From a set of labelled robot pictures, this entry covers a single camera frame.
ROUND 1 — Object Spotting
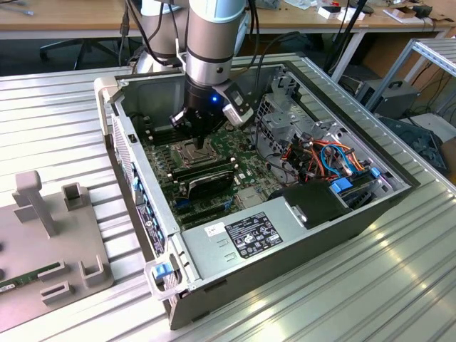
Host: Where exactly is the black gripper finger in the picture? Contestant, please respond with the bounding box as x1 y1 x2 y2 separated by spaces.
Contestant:
199 120 229 149
170 110 201 149

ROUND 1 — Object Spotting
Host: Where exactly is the metal socket cover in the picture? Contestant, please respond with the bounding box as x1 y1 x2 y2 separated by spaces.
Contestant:
175 139 219 167

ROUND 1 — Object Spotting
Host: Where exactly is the CPU socket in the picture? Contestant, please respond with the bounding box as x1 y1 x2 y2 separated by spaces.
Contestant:
175 139 219 169

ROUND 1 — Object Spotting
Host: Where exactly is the green RAM stick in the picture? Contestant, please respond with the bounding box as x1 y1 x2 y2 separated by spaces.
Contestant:
0 261 61 295
171 158 239 182

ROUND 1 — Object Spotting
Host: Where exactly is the green motherboard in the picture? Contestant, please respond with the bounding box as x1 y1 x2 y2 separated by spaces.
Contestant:
137 113 274 232

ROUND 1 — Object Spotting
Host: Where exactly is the graphics card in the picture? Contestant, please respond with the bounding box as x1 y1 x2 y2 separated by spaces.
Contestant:
185 170 237 201

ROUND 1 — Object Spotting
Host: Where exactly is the silver metal drive cage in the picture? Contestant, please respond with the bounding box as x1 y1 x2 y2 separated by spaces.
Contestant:
253 91 345 181

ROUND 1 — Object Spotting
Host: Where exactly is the silver finned heatsink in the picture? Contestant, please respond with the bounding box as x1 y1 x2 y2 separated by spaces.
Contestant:
235 187 267 210

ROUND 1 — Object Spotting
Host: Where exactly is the black expansion slot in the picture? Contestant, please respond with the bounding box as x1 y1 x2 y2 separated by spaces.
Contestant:
176 204 231 225

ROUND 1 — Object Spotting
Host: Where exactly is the silver power supply unit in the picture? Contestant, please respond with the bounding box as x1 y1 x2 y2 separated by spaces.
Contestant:
180 197 308 281

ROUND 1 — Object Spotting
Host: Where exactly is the black office chair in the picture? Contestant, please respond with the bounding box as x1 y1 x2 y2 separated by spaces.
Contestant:
38 37 126 71

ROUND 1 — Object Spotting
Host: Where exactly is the black plastic shroud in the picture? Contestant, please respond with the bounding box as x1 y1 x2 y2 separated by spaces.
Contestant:
267 179 353 229

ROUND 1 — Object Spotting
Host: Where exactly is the wooden office desk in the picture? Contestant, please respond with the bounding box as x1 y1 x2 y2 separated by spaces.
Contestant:
0 0 456 83

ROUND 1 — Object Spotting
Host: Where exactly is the blue disk carrier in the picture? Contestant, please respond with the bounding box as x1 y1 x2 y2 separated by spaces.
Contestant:
329 179 353 196

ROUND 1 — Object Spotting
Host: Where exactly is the small white box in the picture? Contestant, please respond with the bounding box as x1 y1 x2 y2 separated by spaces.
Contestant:
316 5 343 21

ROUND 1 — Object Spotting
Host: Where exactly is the black stand pole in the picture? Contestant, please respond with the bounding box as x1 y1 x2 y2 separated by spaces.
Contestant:
326 0 368 74

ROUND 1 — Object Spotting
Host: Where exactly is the open PC case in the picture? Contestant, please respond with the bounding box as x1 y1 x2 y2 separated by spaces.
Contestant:
93 61 421 331

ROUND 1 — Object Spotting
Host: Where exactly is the dark grey equipment box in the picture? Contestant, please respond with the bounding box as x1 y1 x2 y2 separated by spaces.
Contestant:
355 78 422 121

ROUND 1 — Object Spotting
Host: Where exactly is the brown cardboard box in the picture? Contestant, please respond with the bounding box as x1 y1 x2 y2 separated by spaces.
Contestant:
362 32 446 92

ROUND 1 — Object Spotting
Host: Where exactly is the grey parts rack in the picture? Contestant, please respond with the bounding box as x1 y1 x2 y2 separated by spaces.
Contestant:
0 170 115 333

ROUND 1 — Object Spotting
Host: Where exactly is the dark teal bag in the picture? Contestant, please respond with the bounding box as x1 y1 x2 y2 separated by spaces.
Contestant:
378 114 450 176

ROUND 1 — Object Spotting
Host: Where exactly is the open cardboard box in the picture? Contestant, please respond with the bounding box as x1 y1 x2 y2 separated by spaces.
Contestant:
382 2 435 25

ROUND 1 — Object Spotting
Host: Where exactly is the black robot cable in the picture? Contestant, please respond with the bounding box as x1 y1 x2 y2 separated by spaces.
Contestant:
120 0 311 94

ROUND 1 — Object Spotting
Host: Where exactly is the orange wire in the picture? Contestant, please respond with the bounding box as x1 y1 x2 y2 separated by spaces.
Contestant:
306 140 326 181

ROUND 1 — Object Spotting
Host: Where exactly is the blue wire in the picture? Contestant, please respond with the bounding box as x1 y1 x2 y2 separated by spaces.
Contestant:
319 144 343 177
333 142 354 175

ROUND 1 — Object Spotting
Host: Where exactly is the aluminium profile frame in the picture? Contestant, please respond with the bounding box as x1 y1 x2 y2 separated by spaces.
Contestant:
363 37 456 115

